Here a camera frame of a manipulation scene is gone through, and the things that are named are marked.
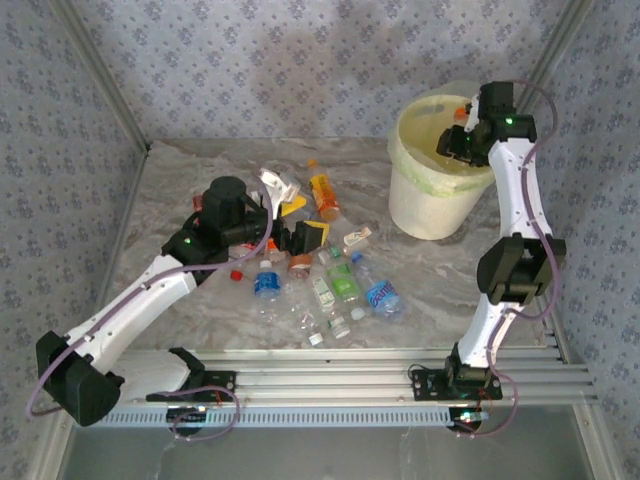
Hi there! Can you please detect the blue cap blue label bottle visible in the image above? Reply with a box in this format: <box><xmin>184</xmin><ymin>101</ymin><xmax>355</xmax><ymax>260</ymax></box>
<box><xmin>349</xmin><ymin>251</ymin><xmax>406</xmax><ymax>322</ymax></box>

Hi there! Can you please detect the small black controller board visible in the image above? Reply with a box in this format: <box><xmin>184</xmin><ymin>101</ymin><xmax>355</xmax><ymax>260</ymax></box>
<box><xmin>167</xmin><ymin>405</ymin><xmax>209</xmax><ymax>436</ymax></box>
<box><xmin>448</xmin><ymin>407</ymin><xmax>490</xmax><ymax>435</ymax></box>

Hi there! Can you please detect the aluminium frame post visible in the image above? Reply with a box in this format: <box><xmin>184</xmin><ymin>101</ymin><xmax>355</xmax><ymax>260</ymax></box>
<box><xmin>512</xmin><ymin>0</ymin><xmax>596</xmax><ymax>114</ymax></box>
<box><xmin>49</xmin><ymin>0</ymin><xmax>153</xmax><ymax>153</ymax></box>

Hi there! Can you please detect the small white label clear bottle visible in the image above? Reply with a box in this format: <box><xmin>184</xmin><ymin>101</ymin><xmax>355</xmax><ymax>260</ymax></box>
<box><xmin>318</xmin><ymin>225</ymin><xmax>375</xmax><ymax>266</ymax></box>

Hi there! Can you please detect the crushed clear bottle white cap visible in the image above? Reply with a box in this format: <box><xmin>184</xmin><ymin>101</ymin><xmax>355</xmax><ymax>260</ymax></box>
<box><xmin>294</xmin><ymin>304</ymin><xmax>326</xmax><ymax>349</ymax></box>

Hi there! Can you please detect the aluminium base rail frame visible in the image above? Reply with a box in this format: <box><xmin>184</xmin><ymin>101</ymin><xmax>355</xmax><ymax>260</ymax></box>
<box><xmin>117</xmin><ymin>347</ymin><xmax>600</xmax><ymax>407</ymax></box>

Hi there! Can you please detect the white plastic bin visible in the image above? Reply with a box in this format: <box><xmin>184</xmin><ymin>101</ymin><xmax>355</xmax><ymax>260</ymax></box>
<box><xmin>388</xmin><ymin>94</ymin><xmax>506</xmax><ymax>242</ymax></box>

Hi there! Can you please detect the grey slotted cable duct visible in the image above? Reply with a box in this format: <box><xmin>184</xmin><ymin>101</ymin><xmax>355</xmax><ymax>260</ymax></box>
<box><xmin>99</xmin><ymin>403</ymin><xmax>494</xmax><ymax>430</ymax></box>

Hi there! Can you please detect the white green label clear bottle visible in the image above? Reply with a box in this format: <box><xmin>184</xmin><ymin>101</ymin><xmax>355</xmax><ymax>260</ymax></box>
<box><xmin>310</xmin><ymin>274</ymin><xmax>351</xmax><ymax>341</ymax></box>

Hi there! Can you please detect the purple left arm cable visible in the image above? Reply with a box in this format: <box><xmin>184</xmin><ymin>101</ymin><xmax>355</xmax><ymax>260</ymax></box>
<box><xmin>25</xmin><ymin>187</ymin><xmax>275</xmax><ymax>442</ymax></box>

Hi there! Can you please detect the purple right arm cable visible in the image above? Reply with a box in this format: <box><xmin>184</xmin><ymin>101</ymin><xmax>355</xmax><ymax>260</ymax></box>
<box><xmin>452</xmin><ymin>79</ymin><xmax>561</xmax><ymax>441</ymax></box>

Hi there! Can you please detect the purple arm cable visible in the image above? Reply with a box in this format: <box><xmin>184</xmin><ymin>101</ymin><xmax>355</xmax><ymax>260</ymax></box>
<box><xmin>25</xmin><ymin>187</ymin><xmax>275</xmax><ymax>442</ymax></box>
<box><xmin>452</xmin><ymin>79</ymin><xmax>561</xmax><ymax>441</ymax></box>

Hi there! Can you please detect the orange juice bottle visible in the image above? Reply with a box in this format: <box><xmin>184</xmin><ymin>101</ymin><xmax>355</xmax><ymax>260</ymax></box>
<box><xmin>306</xmin><ymin>158</ymin><xmax>344</xmax><ymax>223</ymax></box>

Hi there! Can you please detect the blue label water bottle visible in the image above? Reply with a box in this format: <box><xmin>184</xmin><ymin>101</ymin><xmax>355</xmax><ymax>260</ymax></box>
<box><xmin>252</xmin><ymin>257</ymin><xmax>285</xmax><ymax>317</ymax></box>

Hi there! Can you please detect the red white label water bottle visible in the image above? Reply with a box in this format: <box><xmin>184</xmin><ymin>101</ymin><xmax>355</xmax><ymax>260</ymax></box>
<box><xmin>227</xmin><ymin>241</ymin><xmax>264</xmax><ymax>282</ymax></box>

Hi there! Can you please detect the orange label bottle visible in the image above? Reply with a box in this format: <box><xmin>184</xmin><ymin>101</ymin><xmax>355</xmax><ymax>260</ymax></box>
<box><xmin>262</xmin><ymin>237</ymin><xmax>290</xmax><ymax>265</ymax></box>

